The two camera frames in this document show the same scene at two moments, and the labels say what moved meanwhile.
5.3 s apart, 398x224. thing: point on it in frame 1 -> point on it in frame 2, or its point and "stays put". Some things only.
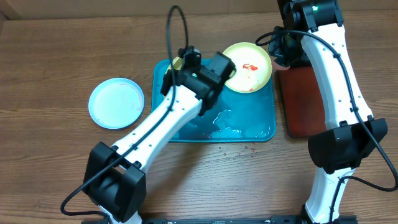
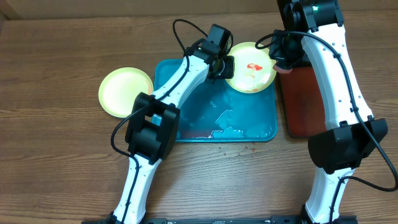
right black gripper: [278, 50] stays put
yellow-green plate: [176, 64] -> [119, 88]
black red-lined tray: [304, 109] stays put
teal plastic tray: [236, 117] stays put
